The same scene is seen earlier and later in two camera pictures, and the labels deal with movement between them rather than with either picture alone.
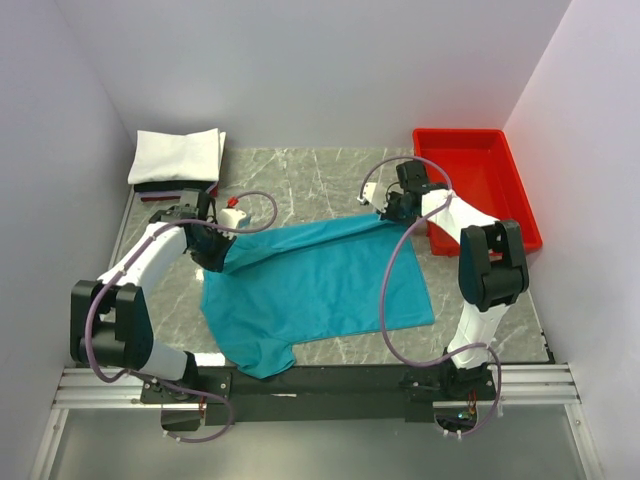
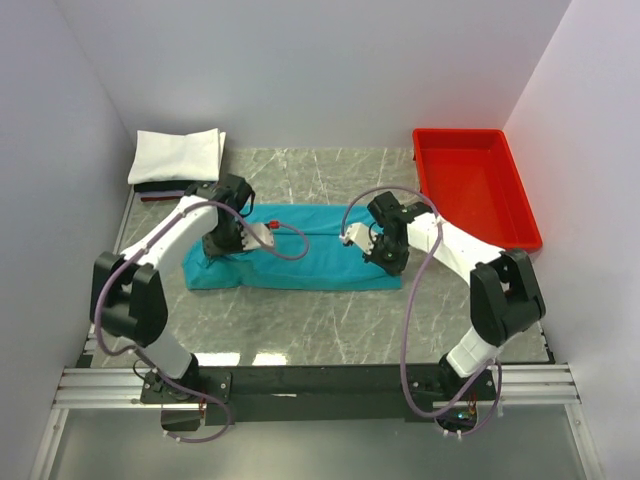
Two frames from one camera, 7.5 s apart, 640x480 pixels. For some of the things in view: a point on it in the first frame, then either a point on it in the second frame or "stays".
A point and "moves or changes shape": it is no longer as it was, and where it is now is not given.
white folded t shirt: [191, 157] stays
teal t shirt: [299, 283] moves or changes shape
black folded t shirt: [173, 187] stays
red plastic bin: [483, 170] stays
